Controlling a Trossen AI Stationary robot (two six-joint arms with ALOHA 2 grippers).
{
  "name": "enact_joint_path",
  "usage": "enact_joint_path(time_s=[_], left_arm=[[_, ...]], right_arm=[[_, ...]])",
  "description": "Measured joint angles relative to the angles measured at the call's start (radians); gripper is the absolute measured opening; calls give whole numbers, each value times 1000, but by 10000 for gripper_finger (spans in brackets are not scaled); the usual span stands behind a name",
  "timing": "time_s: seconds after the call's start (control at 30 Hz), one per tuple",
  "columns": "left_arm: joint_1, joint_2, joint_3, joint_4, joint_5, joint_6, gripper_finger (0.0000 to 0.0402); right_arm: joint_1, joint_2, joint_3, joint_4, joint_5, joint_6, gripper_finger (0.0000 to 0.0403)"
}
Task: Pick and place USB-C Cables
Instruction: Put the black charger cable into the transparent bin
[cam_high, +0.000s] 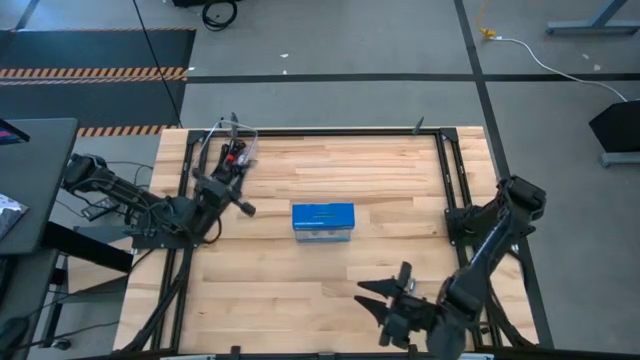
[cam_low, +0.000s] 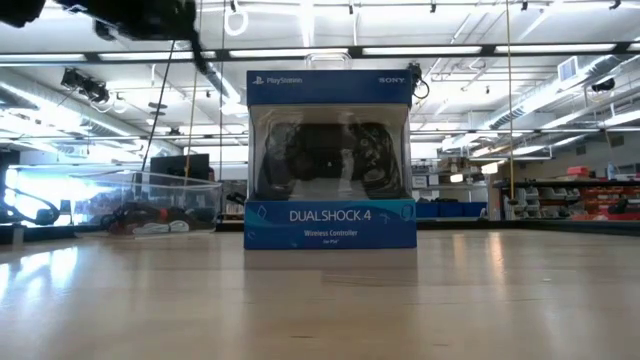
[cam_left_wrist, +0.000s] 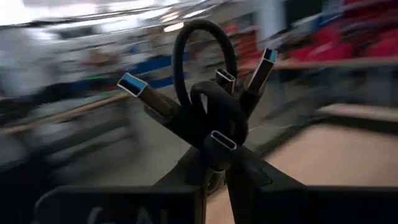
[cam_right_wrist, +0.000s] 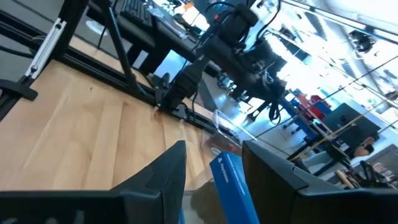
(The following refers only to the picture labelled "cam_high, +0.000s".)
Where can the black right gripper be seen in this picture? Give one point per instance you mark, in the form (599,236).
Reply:
(415,320)

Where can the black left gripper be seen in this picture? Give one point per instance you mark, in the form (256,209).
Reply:
(215,197)

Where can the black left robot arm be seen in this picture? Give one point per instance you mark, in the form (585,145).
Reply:
(115,187)

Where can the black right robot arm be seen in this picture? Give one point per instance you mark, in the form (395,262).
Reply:
(492,235)

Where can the clear plastic bin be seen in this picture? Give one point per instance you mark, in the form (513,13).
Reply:
(225,131)

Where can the blue DualShock controller box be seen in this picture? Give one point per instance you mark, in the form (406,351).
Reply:
(322,217)

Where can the black power supply brick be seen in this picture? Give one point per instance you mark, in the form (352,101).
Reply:
(100,210)

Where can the black hazard-striped floor mat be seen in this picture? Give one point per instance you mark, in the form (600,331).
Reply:
(90,50)

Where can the dark grey desk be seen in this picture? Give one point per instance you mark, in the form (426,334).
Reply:
(35,175)

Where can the monitor screen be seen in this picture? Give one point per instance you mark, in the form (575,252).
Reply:
(10,135)

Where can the silver foil bag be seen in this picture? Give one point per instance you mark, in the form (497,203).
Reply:
(11,212)

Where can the yellow plug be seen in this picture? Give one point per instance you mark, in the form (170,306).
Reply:
(487,34)

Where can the black panel on grey base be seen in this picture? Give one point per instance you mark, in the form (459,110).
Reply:
(617,127)

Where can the black aluminium table frame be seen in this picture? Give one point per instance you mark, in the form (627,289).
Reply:
(350,133)

